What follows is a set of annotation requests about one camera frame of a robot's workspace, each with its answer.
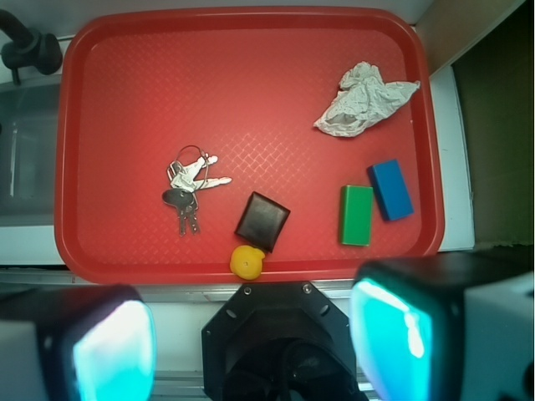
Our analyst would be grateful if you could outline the yellow rubber duck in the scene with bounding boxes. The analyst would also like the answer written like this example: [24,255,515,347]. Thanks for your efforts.
[230,245,266,281]

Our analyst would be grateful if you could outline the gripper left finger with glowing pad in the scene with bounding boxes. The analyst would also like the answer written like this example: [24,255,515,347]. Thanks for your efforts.
[1,285,156,400]

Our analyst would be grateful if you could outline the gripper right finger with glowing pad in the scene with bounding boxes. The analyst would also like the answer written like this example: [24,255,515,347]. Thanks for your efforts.
[349,252,534,400]

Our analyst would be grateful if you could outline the red plastic tray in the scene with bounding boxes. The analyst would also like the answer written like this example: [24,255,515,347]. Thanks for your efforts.
[54,7,444,284]

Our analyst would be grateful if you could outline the green rectangular block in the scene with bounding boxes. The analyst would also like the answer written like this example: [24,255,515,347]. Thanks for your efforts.
[339,185,374,246]

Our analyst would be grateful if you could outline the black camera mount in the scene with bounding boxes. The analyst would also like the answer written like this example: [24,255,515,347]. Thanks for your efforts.
[201,282,367,400]

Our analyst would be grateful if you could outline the bunch of silver keys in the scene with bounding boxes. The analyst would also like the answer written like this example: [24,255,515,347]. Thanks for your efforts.
[161,145,232,237]

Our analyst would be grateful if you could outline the black square wallet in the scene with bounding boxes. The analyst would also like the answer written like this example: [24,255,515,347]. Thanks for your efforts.
[235,191,291,253]

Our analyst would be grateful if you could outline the black faucet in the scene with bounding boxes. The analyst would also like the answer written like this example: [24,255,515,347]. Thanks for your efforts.
[1,9,63,86]

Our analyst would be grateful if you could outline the white paper towel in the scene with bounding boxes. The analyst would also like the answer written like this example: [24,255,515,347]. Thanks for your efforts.
[313,61,420,138]

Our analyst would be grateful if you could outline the metal sink basin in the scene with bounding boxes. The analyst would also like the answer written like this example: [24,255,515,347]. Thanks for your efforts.
[1,78,60,227]

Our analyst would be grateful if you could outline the blue rectangular block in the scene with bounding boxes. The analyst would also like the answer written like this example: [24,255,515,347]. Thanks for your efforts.
[368,160,415,221]

